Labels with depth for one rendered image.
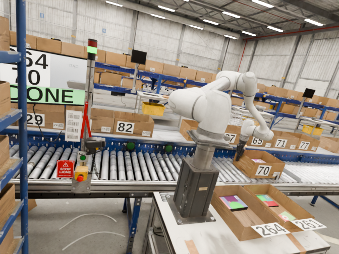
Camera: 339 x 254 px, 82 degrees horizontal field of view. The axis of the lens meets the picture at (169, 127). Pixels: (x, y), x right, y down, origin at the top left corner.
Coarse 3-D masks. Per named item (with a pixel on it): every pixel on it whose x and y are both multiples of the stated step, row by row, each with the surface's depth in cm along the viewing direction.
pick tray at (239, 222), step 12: (216, 192) 145; (228, 192) 150; (240, 192) 150; (216, 204) 132; (252, 204) 139; (228, 216) 120; (240, 216) 130; (252, 216) 132; (264, 216) 129; (240, 228) 110; (252, 228) 110; (240, 240) 110
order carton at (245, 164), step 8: (248, 152) 216; (256, 152) 219; (264, 152) 222; (240, 160) 202; (248, 160) 192; (264, 160) 221; (272, 160) 212; (280, 160) 202; (240, 168) 201; (248, 168) 191; (256, 168) 186; (272, 168) 193; (280, 168) 197; (248, 176) 190; (256, 176) 190; (264, 176) 194; (272, 176) 197
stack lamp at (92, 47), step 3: (90, 42) 108; (93, 42) 108; (96, 42) 110; (90, 45) 108; (93, 45) 109; (96, 45) 110; (87, 48) 110; (90, 48) 109; (93, 48) 109; (96, 48) 111; (87, 51) 110; (90, 51) 109; (93, 51) 110; (96, 51) 112
